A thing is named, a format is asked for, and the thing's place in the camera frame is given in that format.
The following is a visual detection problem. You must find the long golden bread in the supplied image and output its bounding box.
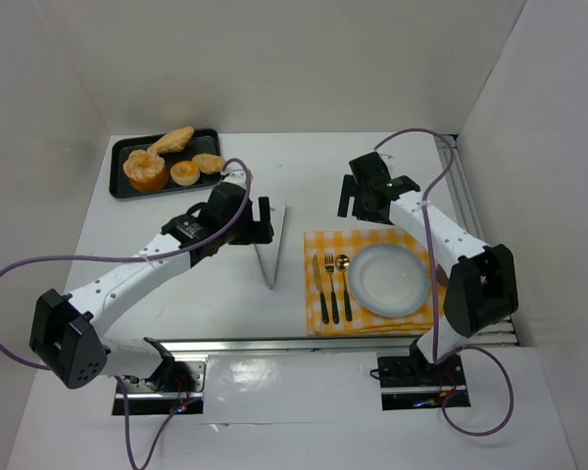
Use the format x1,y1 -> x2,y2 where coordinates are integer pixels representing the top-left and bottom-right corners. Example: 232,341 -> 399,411
147,126 -> 195,155

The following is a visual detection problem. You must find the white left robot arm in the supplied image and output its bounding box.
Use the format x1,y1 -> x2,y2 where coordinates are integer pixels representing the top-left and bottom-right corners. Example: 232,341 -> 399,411
29,182 -> 274,391

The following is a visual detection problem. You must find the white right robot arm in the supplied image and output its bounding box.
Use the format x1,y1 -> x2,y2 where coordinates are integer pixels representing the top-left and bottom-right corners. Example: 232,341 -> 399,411
338,152 -> 518,375

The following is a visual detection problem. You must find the small oval bread roll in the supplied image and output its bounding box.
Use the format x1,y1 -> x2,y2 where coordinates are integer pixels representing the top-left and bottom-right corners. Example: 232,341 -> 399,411
192,153 -> 225,175

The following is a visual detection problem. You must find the round donut bread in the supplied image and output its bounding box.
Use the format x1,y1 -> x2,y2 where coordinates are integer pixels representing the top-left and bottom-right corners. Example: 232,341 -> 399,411
170,161 -> 201,187

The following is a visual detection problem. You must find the orange fluted cake bread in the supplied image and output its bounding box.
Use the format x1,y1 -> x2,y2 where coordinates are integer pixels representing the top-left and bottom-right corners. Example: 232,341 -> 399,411
122,150 -> 170,193

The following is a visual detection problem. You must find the black baking tray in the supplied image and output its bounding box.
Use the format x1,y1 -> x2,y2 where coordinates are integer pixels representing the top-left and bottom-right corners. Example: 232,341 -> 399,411
108,127 -> 224,201

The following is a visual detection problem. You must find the white blue-rimmed plate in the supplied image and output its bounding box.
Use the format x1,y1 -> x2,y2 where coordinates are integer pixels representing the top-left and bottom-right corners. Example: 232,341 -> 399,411
347,243 -> 430,318

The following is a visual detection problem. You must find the purple mug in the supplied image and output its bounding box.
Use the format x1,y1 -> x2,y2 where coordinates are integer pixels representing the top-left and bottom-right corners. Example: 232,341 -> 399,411
436,265 -> 448,287

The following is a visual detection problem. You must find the yellow checkered cloth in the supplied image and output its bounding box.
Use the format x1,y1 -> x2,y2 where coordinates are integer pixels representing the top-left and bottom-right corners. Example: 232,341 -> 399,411
304,226 -> 435,336

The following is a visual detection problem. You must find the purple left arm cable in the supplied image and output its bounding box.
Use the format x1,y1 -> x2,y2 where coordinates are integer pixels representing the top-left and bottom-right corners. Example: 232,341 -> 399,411
0,157 -> 254,470

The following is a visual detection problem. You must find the gold spoon black handle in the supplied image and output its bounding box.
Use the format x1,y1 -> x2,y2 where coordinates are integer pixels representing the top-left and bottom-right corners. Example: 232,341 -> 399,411
335,254 -> 353,322

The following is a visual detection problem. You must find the gold fork black handle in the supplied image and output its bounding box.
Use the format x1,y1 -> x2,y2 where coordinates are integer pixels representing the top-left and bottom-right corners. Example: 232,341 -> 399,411
324,253 -> 340,324

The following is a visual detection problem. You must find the gold knife black handle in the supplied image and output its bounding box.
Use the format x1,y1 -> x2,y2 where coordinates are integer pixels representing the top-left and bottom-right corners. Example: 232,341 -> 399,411
313,255 -> 329,324

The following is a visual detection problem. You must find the aluminium rail front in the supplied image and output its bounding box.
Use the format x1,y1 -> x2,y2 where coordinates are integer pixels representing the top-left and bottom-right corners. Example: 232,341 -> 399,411
162,336 -> 415,353

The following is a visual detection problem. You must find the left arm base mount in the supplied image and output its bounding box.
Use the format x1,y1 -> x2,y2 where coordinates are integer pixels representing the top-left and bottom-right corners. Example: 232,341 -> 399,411
122,354 -> 207,416

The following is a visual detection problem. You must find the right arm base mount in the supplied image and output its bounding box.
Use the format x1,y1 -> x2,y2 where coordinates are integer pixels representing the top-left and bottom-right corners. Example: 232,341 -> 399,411
368,355 -> 470,411

